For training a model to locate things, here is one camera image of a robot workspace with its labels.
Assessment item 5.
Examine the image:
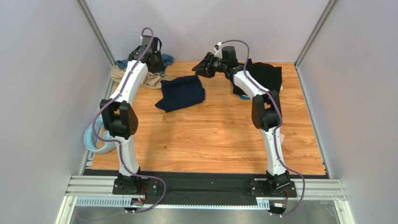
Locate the light blue round device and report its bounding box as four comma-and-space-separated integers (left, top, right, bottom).
84, 116, 116, 154

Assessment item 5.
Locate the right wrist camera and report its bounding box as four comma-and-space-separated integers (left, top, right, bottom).
213, 42, 239, 68

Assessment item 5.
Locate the aluminium front rail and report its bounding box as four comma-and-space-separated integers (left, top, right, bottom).
56, 171, 355, 224

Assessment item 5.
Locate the left aluminium corner post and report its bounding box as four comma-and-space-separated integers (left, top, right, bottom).
76, 0, 115, 67

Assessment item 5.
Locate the aluminium corner post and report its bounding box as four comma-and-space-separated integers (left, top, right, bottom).
76, 0, 115, 67
294, 0, 339, 69

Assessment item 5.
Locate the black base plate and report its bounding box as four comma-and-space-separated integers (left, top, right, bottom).
84, 170, 316, 206

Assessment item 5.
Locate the teal blue t shirt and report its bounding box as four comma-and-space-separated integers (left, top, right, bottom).
116, 54, 174, 70

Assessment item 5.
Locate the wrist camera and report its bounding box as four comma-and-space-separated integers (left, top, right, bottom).
213, 42, 239, 68
140, 35, 163, 56

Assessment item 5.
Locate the folded black t shirt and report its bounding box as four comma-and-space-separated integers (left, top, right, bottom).
246, 58, 282, 93

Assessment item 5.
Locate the beige t shirt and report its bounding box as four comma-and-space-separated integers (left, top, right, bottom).
110, 66, 171, 89

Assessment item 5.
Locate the right aluminium corner post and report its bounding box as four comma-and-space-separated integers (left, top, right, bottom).
294, 0, 339, 69

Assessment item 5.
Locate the navy blue t shirt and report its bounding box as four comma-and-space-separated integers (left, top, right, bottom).
155, 75, 206, 112

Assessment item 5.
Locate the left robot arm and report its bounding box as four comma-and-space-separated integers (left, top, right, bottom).
98, 44, 165, 177

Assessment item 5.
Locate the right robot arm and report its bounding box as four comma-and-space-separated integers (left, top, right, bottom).
192, 52, 287, 177

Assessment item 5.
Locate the white cube adapter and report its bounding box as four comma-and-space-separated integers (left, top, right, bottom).
280, 134, 285, 144

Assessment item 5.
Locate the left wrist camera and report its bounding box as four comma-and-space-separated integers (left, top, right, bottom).
140, 35, 163, 56

